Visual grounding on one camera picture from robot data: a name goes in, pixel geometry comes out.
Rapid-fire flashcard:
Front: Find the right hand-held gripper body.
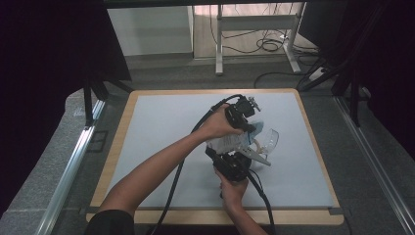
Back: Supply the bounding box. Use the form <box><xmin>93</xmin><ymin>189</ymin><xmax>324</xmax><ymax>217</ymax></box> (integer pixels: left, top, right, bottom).
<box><xmin>211</xmin><ymin>146</ymin><xmax>272</xmax><ymax>183</ymax></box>

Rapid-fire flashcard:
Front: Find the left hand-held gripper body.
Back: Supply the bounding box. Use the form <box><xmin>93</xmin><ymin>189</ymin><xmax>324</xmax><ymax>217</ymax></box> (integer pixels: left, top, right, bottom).
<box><xmin>224</xmin><ymin>95</ymin><xmax>262</xmax><ymax>131</ymax></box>

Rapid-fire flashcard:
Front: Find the white bag with blue stripe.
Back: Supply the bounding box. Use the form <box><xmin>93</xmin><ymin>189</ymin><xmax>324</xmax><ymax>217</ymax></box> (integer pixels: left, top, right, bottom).
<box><xmin>206</xmin><ymin>120</ymin><xmax>265</xmax><ymax>156</ymax></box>

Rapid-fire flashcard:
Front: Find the person's left hand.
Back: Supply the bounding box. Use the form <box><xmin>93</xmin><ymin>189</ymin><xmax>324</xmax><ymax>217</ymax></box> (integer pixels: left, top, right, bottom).
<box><xmin>195</xmin><ymin>103</ymin><xmax>245</xmax><ymax>142</ymax></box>

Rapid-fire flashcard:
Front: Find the person's right hand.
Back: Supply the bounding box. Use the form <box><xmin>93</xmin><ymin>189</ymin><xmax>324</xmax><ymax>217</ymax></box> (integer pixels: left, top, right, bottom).
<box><xmin>213</xmin><ymin>165</ymin><xmax>251</xmax><ymax>210</ymax></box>

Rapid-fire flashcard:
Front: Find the grey table mat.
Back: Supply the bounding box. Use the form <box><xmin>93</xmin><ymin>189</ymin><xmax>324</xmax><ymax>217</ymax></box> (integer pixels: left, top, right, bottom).
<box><xmin>102</xmin><ymin>92</ymin><xmax>336</xmax><ymax>210</ymax></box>

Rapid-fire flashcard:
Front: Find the white power strip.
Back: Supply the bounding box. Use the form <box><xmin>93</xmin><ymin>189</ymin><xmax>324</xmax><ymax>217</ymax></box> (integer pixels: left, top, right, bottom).
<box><xmin>307</xmin><ymin>67</ymin><xmax>326</xmax><ymax>82</ymax></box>

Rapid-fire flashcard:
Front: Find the black metal stand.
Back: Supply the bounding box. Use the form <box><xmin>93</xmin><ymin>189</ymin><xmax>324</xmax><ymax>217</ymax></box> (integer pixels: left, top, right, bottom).
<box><xmin>295</xmin><ymin>48</ymin><xmax>368</xmax><ymax>128</ymax></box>
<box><xmin>82</xmin><ymin>72</ymin><xmax>135</xmax><ymax>127</ymax></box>

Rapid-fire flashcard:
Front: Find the dark floor grate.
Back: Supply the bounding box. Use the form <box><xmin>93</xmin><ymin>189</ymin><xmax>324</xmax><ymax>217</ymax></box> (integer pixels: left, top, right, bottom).
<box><xmin>87</xmin><ymin>130</ymin><xmax>110</xmax><ymax>154</ymax></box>

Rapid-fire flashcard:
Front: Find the person's black sleeve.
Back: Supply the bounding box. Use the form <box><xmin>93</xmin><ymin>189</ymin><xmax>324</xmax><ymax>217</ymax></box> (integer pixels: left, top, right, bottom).
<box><xmin>82</xmin><ymin>209</ymin><xmax>136</xmax><ymax>235</ymax></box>

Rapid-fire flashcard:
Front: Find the black tape strip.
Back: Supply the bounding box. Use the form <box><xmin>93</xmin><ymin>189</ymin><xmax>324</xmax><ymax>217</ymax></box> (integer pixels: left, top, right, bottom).
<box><xmin>78</xmin><ymin>206</ymin><xmax>103</xmax><ymax>215</ymax></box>

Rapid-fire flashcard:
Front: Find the black curtain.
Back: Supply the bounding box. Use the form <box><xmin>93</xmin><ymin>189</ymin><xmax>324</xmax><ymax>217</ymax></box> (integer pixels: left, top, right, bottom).
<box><xmin>0</xmin><ymin>0</ymin><xmax>133</xmax><ymax>218</ymax></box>
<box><xmin>298</xmin><ymin>0</ymin><xmax>415</xmax><ymax>161</ymax></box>

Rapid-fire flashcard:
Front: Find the right hand-held gripper black cable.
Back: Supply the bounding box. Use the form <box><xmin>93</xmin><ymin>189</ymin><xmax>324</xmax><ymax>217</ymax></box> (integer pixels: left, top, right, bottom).
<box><xmin>246</xmin><ymin>169</ymin><xmax>277</xmax><ymax>234</ymax></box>

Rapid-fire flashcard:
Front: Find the hand-held gripper black cable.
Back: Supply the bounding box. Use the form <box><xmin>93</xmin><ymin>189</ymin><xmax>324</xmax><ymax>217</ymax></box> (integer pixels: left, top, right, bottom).
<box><xmin>246</xmin><ymin>169</ymin><xmax>277</xmax><ymax>234</ymax></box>
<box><xmin>146</xmin><ymin>93</ymin><xmax>244</xmax><ymax>235</ymax></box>

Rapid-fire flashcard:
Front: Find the left hand-held gripper black cable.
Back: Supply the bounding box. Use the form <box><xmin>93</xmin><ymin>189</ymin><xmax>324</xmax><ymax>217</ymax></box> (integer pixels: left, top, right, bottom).
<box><xmin>146</xmin><ymin>93</ymin><xmax>244</xmax><ymax>235</ymax></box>

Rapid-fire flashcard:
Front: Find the long black floor cable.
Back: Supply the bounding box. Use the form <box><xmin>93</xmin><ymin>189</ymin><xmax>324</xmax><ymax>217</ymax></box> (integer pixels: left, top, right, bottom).
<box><xmin>254</xmin><ymin>70</ymin><xmax>315</xmax><ymax>89</ymax></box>

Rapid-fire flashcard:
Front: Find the coiled black floor cable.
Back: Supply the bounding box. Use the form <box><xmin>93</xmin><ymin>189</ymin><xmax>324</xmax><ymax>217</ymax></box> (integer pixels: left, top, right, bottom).
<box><xmin>255</xmin><ymin>37</ymin><xmax>289</xmax><ymax>54</ymax></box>

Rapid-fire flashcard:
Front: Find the white desk frame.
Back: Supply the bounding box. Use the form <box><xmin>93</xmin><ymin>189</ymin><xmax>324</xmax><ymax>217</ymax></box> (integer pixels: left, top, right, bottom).
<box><xmin>214</xmin><ymin>2</ymin><xmax>307</xmax><ymax>76</ymax></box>

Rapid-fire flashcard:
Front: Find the white wall panel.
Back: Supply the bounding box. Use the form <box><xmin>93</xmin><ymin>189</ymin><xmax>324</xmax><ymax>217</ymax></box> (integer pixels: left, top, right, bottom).
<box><xmin>107</xmin><ymin>5</ymin><xmax>194</xmax><ymax>57</ymax></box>

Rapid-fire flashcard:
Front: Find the aluminium floor rail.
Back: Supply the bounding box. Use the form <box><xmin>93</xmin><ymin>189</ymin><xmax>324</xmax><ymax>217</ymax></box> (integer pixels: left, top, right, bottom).
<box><xmin>34</xmin><ymin>99</ymin><xmax>106</xmax><ymax>235</ymax></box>
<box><xmin>334</xmin><ymin>96</ymin><xmax>415</xmax><ymax>235</ymax></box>

